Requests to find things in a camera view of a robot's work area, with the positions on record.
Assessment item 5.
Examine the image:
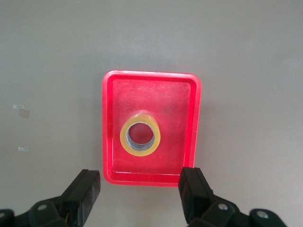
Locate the yellow tape roll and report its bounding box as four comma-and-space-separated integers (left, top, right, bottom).
119, 113, 161, 157

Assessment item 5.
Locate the red plastic tray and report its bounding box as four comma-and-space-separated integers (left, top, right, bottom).
102, 70, 203, 187

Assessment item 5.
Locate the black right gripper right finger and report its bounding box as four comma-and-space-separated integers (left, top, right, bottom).
178, 166, 287, 227

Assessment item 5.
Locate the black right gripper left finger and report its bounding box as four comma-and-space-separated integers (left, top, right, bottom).
0, 169, 101, 227

